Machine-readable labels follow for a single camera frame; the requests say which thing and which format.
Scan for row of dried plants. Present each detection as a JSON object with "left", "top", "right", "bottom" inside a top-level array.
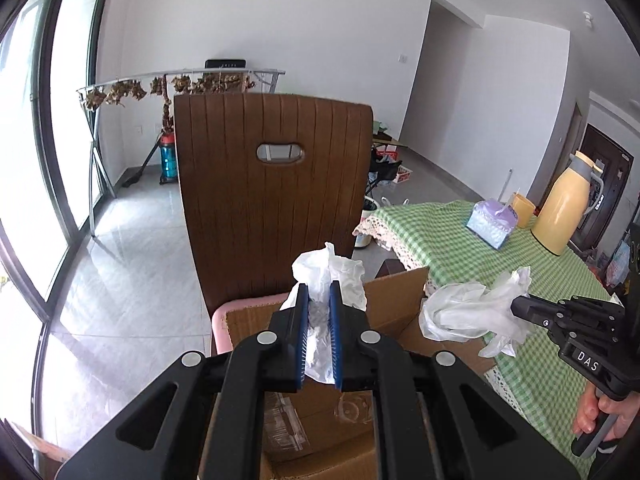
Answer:
[{"left": 82, "top": 72, "right": 253, "bottom": 133}]

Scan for black window frame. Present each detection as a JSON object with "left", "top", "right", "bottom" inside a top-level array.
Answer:
[{"left": 0, "top": 0, "right": 131, "bottom": 361}]

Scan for metal drying rack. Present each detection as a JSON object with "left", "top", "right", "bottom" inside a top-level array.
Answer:
[{"left": 75, "top": 69, "right": 287, "bottom": 238}]

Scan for white pot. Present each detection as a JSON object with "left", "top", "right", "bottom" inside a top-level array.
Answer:
[{"left": 354, "top": 198, "right": 382, "bottom": 250}]

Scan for person's right hand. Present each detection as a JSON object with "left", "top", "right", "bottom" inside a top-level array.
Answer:
[{"left": 571, "top": 385, "right": 640, "bottom": 453}]

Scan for pink seat cushion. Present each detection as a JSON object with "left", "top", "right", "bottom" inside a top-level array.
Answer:
[{"left": 211, "top": 295, "right": 286, "bottom": 356}]

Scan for brown cardboard box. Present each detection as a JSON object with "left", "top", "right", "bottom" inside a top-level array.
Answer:
[{"left": 197, "top": 266, "right": 506, "bottom": 480}]

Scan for green checkered tablecloth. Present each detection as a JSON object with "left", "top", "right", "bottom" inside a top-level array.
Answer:
[{"left": 352, "top": 200, "right": 631, "bottom": 451}]

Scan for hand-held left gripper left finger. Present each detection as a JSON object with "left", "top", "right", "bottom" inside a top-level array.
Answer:
[{"left": 55, "top": 282, "right": 313, "bottom": 480}]

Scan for brown wooden chair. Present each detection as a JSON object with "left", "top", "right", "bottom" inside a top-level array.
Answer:
[{"left": 172, "top": 92, "right": 375, "bottom": 356}]

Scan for flat cardboard carton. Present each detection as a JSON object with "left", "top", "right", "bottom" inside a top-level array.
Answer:
[{"left": 7, "top": 417, "right": 73, "bottom": 468}]

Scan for person's right forearm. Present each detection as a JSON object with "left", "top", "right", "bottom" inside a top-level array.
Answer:
[{"left": 590, "top": 437, "right": 640, "bottom": 480}]

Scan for purple tissue pack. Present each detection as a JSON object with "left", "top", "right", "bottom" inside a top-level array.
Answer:
[{"left": 465, "top": 200, "right": 521, "bottom": 251}]

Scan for blue and red vacuum cleaner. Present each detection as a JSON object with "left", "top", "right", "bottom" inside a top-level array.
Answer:
[{"left": 157, "top": 130, "right": 180, "bottom": 183}]

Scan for black folding stool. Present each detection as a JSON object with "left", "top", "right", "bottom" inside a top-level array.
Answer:
[{"left": 369, "top": 157, "right": 403, "bottom": 196}]

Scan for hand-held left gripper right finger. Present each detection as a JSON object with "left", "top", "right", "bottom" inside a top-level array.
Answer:
[{"left": 327, "top": 280, "right": 581, "bottom": 480}]

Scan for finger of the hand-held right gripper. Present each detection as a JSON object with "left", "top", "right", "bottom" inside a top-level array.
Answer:
[{"left": 509, "top": 295, "right": 627, "bottom": 343}]

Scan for blue plastic bag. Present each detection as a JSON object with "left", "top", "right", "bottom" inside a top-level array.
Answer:
[{"left": 604, "top": 240, "right": 632, "bottom": 291}]

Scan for white plastic glove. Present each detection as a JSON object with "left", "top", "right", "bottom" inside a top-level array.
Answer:
[{"left": 419, "top": 266, "right": 533, "bottom": 358}]

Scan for black broom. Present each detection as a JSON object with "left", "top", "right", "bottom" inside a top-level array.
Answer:
[{"left": 122, "top": 140, "right": 161, "bottom": 188}]

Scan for yellow plastic cup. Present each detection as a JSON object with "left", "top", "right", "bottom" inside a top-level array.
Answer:
[{"left": 509, "top": 191, "right": 537, "bottom": 229}]

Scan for white plastic wrap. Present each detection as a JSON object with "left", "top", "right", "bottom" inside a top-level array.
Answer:
[{"left": 281, "top": 242, "right": 370, "bottom": 386}]

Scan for yellow thermos jug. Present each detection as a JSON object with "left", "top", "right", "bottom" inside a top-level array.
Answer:
[{"left": 530, "top": 150, "right": 607, "bottom": 257}]

